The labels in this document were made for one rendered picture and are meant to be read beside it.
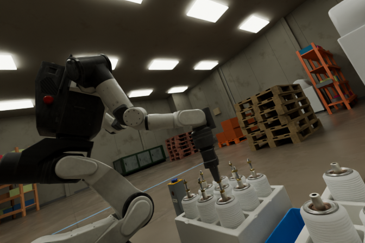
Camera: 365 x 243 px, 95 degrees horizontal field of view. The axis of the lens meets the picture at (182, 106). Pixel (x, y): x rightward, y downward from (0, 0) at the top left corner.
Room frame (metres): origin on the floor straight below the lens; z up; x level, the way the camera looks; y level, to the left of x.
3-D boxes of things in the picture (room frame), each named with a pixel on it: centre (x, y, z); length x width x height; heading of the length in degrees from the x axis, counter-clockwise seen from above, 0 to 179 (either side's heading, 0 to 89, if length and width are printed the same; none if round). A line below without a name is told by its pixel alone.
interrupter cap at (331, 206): (0.48, -0.24, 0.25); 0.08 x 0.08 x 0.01
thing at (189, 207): (0.91, 0.11, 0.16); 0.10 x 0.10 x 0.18
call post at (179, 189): (1.07, 0.19, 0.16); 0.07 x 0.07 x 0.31; 40
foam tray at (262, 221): (0.89, -0.05, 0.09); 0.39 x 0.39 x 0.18; 40
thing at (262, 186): (0.88, -0.22, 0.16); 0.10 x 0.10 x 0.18
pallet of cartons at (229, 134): (5.98, -1.49, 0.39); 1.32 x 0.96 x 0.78; 130
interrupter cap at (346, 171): (0.63, -0.43, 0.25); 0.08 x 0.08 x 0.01
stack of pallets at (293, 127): (3.25, -1.62, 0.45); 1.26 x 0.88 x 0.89; 130
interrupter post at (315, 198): (0.48, -0.24, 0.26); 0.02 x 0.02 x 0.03
